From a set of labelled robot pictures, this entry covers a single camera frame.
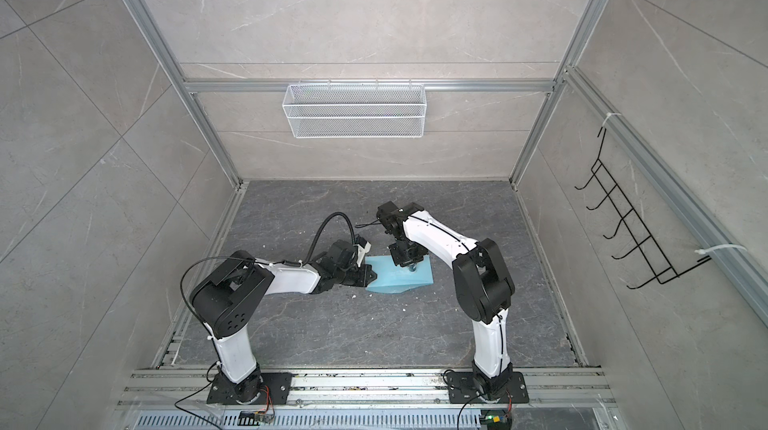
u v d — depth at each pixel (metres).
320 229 0.76
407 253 0.79
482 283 0.50
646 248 0.63
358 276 0.84
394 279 0.93
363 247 0.88
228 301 0.49
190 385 0.75
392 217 0.67
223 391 0.73
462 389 0.73
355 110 1.01
